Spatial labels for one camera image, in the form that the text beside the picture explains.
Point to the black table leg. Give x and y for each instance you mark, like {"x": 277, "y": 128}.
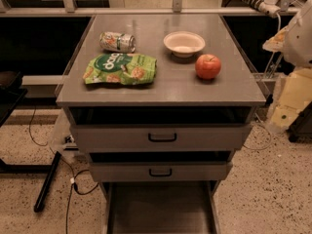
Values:
{"x": 40, "y": 202}

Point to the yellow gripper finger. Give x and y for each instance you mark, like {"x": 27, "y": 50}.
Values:
{"x": 295, "y": 96}

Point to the white paper bowl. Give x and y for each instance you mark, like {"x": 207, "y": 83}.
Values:
{"x": 184, "y": 44}

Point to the black desk left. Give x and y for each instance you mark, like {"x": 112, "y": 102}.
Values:
{"x": 11, "y": 93}

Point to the crushed soda can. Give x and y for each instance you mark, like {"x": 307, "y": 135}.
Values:
{"x": 117, "y": 42}

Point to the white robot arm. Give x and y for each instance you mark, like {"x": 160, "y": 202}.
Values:
{"x": 294, "y": 41}

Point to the grey drawer cabinet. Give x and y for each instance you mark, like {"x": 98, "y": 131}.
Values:
{"x": 175, "y": 83}

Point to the red apple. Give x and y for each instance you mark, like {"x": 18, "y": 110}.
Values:
{"x": 207, "y": 66}

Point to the white striped handle device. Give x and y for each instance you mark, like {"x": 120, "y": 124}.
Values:
{"x": 268, "y": 7}

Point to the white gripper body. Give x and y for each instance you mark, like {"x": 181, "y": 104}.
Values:
{"x": 299, "y": 39}

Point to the bottom grey drawer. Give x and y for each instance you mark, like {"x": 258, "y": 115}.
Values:
{"x": 160, "y": 208}

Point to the grey drawer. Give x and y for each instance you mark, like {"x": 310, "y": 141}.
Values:
{"x": 160, "y": 208}
{"x": 159, "y": 128}
{"x": 160, "y": 166}

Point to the middle grey drawer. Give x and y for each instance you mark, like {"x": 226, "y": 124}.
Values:
{"x": 160, "y": 166}

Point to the metal rail frame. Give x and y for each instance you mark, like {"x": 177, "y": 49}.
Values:
{"x": 130, "y": 0}

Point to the top grey drawer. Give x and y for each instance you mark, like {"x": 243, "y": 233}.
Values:
{"x": 159, "y": 128}

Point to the green chip bag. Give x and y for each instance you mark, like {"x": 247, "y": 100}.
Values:
{"x": 124, "y": 69}

